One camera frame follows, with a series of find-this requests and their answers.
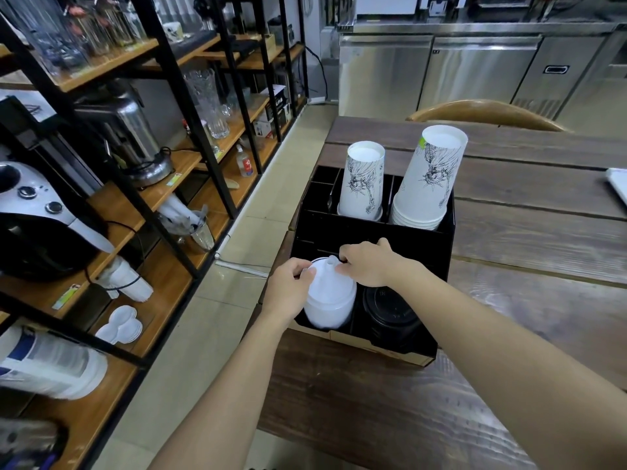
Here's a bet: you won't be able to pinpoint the person's right hand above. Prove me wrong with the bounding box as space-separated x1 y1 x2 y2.
335 238 427 289

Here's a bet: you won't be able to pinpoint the person's left hand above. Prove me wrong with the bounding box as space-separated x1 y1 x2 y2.
262 257 317 330

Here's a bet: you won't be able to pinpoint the stack of white lids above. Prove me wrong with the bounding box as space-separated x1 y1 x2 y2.
302 255 357 331

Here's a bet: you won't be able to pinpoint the stack of black lids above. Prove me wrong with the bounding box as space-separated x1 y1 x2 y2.
362 286 425 348

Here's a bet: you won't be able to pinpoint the black divided cardboard box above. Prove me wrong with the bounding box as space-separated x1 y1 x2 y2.
286 163 457 368

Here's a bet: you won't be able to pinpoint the stack of small paper cups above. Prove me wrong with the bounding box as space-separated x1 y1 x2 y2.
336 140 387 222

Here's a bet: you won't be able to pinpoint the stack of large paper cups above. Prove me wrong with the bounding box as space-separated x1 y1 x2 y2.
389 124 469 232

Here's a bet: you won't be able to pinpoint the person's left forearm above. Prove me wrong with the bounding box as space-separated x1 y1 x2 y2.
149 307 295 470

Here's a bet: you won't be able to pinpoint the person's right forearm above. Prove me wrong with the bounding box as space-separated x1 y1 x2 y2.
391 261 627 470

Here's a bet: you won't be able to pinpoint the clear plastic wrapped bundle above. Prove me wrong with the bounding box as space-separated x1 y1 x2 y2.
156 195 216 253

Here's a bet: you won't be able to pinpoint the black metal wooden shelf rack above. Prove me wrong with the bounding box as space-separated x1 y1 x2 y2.
0 0 310 470

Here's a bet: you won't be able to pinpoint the small bottle with red label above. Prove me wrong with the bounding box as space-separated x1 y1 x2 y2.
234 144 255 178

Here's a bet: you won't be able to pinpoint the banded white tumbler sleeve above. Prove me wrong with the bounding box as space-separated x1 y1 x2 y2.
93 257 154 303

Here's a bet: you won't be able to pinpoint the white heart-shaped dishes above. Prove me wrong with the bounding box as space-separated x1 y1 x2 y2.
94 304 144 346

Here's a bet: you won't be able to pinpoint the black and white carton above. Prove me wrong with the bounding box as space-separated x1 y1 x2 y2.
252 84 293 138

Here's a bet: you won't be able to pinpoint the curved wooden chair back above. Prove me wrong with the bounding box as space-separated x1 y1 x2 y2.
405 98 569 133

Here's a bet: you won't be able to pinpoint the two-door steel counter cabinet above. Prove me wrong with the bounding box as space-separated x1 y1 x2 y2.
338 23 608 122

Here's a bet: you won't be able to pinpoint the clear glass pitcher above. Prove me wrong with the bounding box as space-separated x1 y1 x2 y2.
184 68 231 140

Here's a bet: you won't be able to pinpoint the stainless steel pot appliance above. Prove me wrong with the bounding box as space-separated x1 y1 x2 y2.
73 87 175 189

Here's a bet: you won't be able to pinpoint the plastic wrapped white sleeve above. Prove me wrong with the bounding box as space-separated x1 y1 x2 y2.
0 327 108 401

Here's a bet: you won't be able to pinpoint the black and white kitchen appliance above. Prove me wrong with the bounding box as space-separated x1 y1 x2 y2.
0 161 116 282

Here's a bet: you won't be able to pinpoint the white rectangular tray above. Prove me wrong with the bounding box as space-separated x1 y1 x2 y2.
605 167 627 206

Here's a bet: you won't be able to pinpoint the white water boiler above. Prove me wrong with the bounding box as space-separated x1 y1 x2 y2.
355 0 422 16

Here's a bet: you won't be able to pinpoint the black flat tray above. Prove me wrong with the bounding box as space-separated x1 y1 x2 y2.
169 29 219 59

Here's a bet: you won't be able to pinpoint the cluster of glass jars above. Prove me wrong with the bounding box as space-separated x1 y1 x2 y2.
0 0 148 79

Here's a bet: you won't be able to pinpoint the white floor cable strip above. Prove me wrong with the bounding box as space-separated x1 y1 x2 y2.
215 258 270 279

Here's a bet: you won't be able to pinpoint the black power cable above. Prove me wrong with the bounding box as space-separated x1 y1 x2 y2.
303 43 329 99

